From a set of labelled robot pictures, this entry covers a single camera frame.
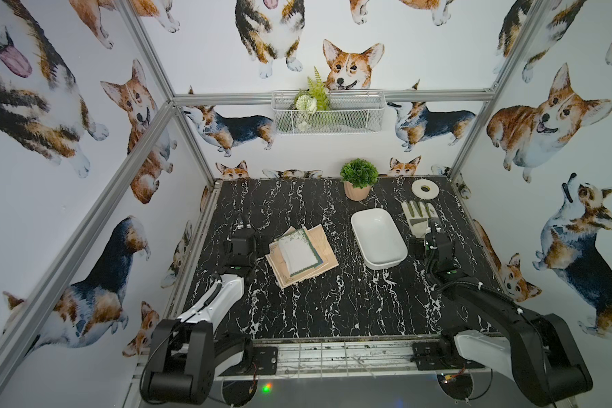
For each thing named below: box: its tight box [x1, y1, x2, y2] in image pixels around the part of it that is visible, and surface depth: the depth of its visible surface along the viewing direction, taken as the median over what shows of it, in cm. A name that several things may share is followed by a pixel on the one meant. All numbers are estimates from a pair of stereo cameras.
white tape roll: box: [411, 178, 440, 200], surface depth 120 cm
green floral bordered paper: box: [277, 227, 323, 278], surface depth 97 cm
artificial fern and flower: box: [293, 66, 331, 132], surface depth 84 cm
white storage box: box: [351, 208, 408, 271], surface depth 102 cm
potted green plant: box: [340, 158, 380, 202], surface depth 103 cm
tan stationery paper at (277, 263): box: [265, 223, 340, 289], surface depth 94 cm
